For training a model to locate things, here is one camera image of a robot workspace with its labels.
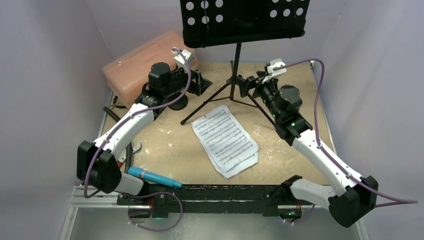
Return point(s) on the sheet music page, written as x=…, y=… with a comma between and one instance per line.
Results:
x=249, y=162
x=223, y=138

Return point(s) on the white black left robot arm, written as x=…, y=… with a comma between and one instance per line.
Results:
x=97, y=161

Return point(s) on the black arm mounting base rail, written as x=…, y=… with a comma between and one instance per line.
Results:
x=158, y=201

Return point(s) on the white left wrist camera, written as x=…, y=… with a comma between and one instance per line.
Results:
x=183, y=58

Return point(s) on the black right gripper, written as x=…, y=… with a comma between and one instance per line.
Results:
x=251, y=82

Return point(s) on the red handled pliers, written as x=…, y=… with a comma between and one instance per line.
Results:
x=135, y=148

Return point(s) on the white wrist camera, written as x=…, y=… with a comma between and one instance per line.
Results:
x=274, y=69
x=183, y=58

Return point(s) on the black microphone desk stand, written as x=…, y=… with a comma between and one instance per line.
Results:
x=180, y=104

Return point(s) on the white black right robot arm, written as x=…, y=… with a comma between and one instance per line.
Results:
x=349, y=196

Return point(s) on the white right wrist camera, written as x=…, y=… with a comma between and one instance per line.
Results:
x=274, y=69

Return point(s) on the black folding music stand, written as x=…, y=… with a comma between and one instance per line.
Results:
x=208, y=23

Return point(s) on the pink translucent plastic case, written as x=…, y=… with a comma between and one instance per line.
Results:
x=127, y=74

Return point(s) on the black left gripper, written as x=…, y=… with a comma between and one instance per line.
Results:
x=197, y=87

